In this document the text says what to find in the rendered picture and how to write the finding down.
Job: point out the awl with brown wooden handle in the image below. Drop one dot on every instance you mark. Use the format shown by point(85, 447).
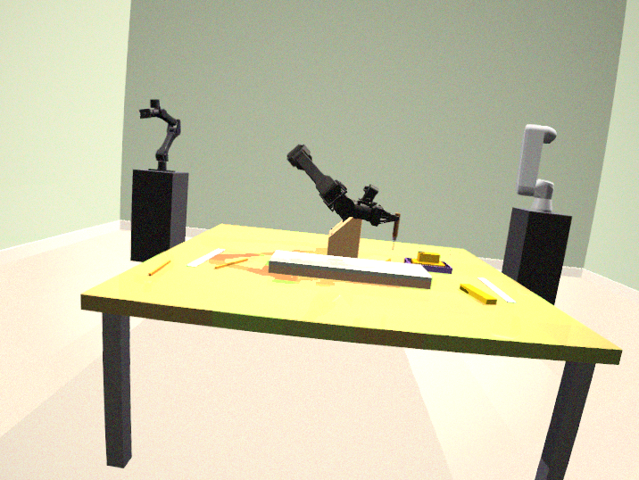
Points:
point(396, 227)

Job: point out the white flat bar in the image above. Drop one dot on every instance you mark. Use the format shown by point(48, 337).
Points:
point(496, 290)
point(205, 258)

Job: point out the white rectangular panel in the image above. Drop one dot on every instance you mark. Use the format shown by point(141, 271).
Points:
point(384, 273)

